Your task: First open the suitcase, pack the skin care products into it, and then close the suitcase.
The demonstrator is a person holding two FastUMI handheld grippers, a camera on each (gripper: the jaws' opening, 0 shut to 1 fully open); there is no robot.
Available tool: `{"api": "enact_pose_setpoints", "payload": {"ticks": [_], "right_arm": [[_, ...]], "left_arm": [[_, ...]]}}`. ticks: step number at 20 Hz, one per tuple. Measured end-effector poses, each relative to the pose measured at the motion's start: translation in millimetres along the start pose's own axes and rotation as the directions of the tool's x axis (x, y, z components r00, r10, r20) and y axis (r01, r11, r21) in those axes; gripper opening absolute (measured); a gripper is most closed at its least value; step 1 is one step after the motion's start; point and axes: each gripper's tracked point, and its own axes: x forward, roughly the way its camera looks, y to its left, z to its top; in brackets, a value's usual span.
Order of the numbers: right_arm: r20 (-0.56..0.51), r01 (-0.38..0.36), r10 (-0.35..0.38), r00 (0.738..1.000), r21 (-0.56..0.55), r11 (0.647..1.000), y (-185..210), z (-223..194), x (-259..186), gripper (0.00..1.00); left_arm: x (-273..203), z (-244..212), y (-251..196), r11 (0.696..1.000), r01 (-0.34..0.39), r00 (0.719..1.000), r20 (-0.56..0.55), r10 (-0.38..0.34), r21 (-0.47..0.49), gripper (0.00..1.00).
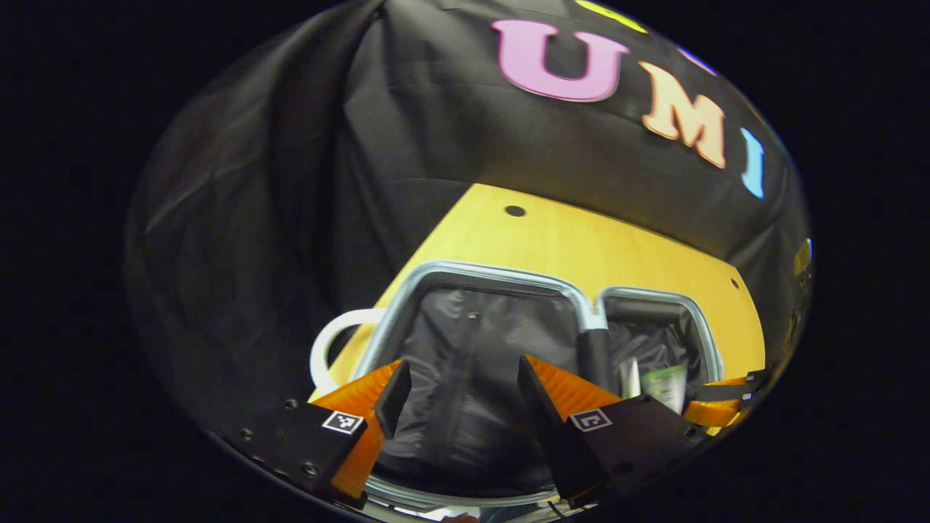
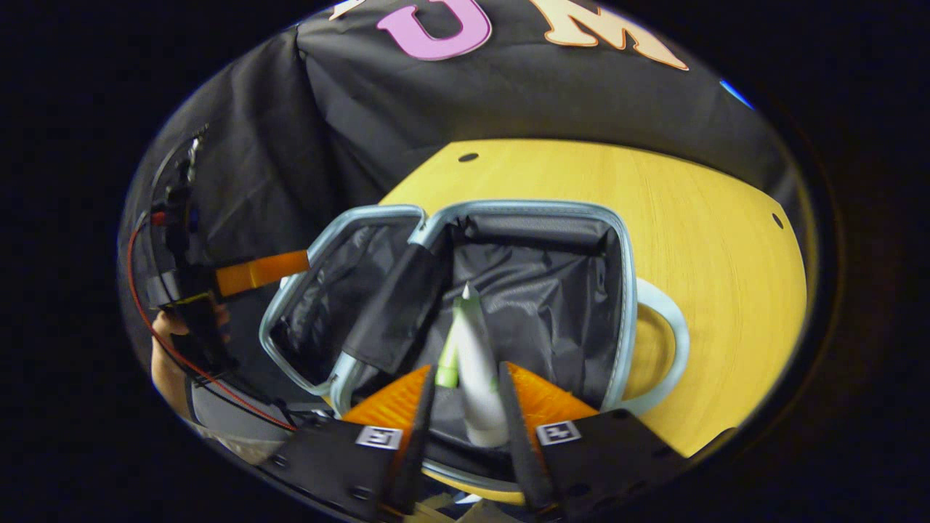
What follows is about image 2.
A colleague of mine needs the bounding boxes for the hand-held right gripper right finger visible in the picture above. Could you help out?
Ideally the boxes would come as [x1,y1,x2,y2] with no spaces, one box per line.
[498,361,691,520]

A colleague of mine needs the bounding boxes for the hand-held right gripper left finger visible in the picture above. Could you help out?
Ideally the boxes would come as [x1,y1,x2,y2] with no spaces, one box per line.
[258,365,438,523]

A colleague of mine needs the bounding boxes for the white green skin care tube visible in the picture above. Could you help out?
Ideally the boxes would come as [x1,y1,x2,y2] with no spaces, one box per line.
[434,282,511,449]

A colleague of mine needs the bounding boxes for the light blue suitcase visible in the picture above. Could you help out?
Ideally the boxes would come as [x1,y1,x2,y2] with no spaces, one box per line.
[259,200,691,496]

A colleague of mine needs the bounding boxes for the black backdrop cloth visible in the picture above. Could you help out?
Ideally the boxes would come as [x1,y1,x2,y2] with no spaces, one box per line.
[120,0,793,408]

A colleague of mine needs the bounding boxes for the red cable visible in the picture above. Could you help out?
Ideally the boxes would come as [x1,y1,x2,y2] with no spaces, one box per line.
[127,211,299,433]

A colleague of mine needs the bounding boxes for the black cable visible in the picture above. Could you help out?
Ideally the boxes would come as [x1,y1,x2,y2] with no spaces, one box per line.
[149,127,211,197]

